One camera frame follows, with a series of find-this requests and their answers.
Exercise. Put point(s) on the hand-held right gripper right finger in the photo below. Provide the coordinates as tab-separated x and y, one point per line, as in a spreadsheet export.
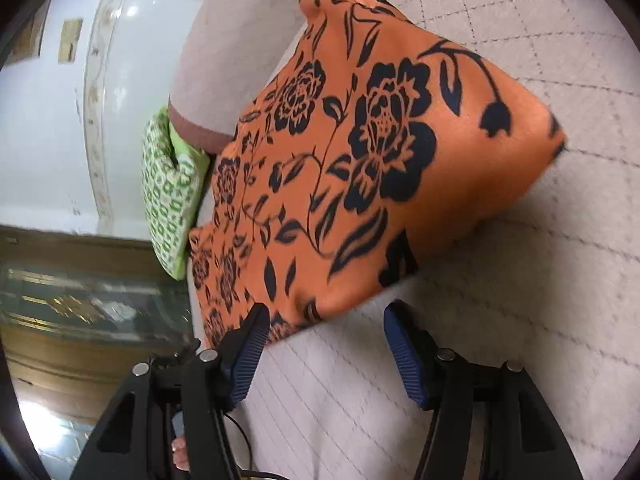
406	360

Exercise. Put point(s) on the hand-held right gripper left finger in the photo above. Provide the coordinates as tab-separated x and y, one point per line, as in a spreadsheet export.
247	360

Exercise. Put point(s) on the orange black floral garment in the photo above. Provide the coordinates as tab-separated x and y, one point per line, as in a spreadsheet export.
400	160

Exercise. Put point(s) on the person's right hand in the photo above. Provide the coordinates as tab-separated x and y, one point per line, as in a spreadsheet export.
180	455

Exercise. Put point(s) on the beige quilted bed cover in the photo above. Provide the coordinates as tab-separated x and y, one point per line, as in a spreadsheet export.
500	310

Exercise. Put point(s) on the green patterned pillow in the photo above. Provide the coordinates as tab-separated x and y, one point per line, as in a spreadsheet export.
167	200

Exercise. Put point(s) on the wooden glass cabinet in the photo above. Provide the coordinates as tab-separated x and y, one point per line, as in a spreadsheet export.
75	305

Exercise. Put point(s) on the beige pillow with brown band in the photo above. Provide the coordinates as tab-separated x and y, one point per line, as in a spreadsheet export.
225	60

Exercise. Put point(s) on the yellowish wall plate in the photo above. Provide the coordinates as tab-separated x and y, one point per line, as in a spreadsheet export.
70	40

